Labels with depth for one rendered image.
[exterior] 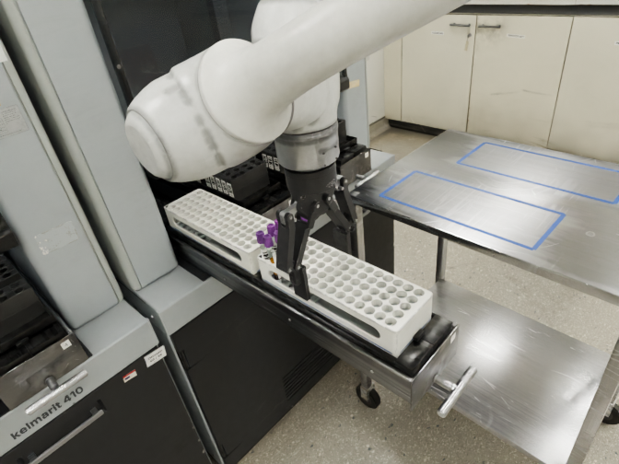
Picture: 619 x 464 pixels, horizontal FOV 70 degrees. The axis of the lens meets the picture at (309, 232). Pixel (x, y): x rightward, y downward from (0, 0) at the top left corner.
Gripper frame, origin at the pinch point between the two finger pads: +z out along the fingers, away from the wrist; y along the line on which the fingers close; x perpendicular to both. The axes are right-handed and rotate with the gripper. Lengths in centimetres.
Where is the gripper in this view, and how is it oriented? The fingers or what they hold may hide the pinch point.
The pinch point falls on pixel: (322, 269)
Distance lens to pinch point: 74.7
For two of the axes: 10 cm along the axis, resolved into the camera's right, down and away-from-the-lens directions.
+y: 6.8, -4.8, 5.6
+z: 1.1, 8.2, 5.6
